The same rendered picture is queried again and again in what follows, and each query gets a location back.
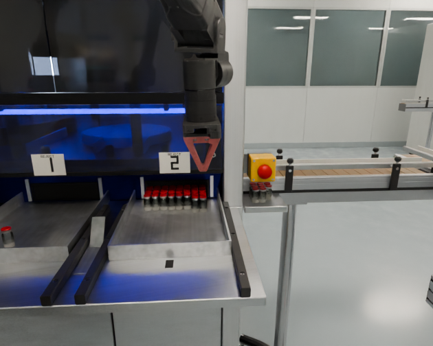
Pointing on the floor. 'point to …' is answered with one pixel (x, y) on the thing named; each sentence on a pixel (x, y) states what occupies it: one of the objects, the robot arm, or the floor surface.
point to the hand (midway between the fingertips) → (203, 167)
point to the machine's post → (234, 134)
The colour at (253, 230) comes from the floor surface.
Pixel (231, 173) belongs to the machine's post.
